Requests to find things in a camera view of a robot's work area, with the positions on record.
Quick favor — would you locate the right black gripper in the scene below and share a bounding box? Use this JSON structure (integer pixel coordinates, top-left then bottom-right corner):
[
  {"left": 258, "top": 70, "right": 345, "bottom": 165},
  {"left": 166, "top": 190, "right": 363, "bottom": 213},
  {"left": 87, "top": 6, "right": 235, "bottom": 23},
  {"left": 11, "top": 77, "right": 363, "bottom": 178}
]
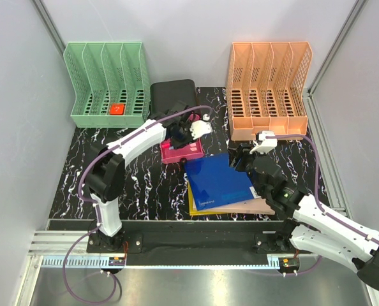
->
[{"left": 227, "top": 143, "right": 268, "bottom": 197}]

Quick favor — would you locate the pink bottom drawer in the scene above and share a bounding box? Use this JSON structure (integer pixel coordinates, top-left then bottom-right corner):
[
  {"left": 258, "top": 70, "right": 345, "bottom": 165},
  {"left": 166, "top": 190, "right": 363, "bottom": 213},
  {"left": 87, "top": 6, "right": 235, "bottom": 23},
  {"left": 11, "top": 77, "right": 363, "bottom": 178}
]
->
[{"left": 160, "top": 139, "right": 204, "bottom": 164}]

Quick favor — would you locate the blue folder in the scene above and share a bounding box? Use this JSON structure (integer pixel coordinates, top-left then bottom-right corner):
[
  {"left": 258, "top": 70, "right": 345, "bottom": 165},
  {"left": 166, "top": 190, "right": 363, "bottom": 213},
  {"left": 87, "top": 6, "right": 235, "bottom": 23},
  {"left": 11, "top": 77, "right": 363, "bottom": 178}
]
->
[{"left": 184, "top": 153, "right": 261, "bottom": 213}]

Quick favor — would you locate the black drawer cabinet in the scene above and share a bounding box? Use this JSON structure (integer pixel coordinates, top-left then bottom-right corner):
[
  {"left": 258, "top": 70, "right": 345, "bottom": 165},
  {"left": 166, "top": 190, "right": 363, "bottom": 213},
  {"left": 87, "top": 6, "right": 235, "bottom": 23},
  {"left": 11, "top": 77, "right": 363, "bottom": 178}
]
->
[{"left": 150, "top": 79, "right": 199, "bottom": 115}]

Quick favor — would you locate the orange file organizer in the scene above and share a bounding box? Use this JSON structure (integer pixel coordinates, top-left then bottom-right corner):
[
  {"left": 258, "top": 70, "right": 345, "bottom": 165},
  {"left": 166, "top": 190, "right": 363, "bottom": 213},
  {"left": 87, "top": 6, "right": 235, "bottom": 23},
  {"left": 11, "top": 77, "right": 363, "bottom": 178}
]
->
[{"left": 226, "top": 41, "right": 313, "bottom": 141}]

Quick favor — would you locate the black pink-capped highlighter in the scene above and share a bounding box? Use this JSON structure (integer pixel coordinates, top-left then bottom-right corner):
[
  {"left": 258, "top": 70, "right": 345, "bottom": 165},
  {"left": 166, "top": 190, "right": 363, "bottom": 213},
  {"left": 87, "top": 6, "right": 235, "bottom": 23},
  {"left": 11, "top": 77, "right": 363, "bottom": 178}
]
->
[{"left": 161, "top": 142, "right": 174, "bottom": 150}]

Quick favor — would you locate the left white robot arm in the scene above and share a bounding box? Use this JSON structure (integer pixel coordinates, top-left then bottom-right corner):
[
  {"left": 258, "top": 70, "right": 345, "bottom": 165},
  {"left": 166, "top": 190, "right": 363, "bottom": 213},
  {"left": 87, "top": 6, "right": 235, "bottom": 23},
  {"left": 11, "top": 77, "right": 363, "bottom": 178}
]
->
[{"left": 78, "top": 101, "right": 209, "bottom": 252}]

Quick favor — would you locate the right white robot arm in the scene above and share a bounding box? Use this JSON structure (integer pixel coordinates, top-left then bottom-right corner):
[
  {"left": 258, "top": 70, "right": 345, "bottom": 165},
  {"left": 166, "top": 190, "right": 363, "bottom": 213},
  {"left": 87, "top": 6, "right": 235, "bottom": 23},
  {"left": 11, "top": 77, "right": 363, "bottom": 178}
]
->
[{"left": 228, "top": 143, "right": 379, "bottom": 291}]

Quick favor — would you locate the pink folder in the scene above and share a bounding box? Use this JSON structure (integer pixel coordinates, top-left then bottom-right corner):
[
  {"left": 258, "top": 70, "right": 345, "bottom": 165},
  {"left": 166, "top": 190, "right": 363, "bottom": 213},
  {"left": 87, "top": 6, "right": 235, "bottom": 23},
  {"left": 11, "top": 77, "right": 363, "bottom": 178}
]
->
[{"left": 222, "top": 191, "right": 274, "bottom": 215}]

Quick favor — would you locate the red square eraser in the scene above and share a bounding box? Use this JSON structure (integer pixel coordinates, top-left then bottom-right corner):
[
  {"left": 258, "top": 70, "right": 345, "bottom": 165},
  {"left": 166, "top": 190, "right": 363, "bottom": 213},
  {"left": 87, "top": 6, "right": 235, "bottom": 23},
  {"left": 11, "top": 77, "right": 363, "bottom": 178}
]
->
[{"left": 109, "top": 103, "right": 125, "bottom": 115}]

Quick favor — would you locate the yellow folder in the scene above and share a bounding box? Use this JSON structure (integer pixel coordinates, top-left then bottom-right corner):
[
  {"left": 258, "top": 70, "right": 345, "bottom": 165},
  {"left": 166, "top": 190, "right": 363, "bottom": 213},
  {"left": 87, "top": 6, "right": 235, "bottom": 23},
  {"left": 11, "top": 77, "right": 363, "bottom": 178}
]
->
[{"left": 187, "top": 182, "right": 230, "bottom": 216}]

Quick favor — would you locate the green file organizer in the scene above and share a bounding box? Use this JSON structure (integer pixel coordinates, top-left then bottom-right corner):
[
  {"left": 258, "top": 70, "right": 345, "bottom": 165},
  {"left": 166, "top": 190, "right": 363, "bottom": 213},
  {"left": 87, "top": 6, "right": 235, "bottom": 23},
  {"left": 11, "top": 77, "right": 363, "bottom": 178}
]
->
[{"left": 63, "top": 42, "right": 151, "bottom": 128}]

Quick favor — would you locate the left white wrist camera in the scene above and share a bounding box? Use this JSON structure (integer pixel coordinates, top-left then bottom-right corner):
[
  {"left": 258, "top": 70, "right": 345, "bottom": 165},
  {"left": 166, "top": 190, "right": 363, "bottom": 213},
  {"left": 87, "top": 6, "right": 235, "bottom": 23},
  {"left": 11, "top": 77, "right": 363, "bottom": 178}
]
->
[{"left": 189, "top": 114, "right": 212, "bottom": 140}]

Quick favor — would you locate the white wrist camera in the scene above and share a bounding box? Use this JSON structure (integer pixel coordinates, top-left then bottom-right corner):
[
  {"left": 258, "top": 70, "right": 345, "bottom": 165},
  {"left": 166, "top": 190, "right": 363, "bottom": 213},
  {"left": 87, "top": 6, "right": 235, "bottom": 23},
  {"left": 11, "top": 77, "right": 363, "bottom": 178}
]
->
[
  {"left": 249, "top": 131, "right": 278, "bottom": 154},
  {"left": 189, "top": 114, "right": 212, "bottom": 140}
]

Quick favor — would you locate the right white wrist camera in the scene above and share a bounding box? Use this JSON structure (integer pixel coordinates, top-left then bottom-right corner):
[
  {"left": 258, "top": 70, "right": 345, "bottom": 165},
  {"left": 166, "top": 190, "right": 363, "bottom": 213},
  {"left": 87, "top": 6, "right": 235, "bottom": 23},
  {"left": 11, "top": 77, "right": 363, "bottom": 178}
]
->
[{"left": 249, "top": 131, "right": 278, "bottom": 154}]

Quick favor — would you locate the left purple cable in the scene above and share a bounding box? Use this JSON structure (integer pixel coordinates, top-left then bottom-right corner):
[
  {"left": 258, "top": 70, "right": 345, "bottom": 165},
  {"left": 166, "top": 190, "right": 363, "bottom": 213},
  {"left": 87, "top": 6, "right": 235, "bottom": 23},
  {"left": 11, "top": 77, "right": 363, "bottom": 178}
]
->
[{"left": 63, "top": 105, "right": 213, "bottom": 303}]

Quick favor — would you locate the purple cable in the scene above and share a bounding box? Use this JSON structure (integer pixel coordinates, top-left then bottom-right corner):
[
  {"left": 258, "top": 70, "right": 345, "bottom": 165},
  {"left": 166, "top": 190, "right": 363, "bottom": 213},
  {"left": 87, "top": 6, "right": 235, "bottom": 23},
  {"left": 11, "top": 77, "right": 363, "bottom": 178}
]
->
[
  {"left": 63, "top": 105, "right": 213, "bottom": 303},
  {"left": 262, "top": 133, "right": 379, "bottom": 275}
]

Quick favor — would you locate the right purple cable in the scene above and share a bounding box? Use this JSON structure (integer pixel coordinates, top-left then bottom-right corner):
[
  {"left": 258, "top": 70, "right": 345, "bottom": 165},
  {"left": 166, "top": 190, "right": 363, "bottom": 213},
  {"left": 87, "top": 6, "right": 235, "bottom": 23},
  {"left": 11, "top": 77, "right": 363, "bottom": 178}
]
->
[{"left": 262, "top": 133, "right": 379, "bottom": 275}]

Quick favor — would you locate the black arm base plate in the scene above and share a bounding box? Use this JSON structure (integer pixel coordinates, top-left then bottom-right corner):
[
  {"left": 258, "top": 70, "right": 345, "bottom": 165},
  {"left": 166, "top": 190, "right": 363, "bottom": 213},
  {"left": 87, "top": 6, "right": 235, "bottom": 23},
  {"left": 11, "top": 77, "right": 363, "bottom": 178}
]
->
[{"left": 87, "top": 231, "right": 297, "bottom": 254}]

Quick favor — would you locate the aluminium frame rail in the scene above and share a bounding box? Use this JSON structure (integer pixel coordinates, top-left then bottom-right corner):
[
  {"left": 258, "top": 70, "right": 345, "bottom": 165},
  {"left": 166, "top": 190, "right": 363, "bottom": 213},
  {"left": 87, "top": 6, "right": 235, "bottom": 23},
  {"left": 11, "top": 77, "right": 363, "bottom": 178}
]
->
[{"left": 28, "top": 231, "right": 376, "bottom": 256}]

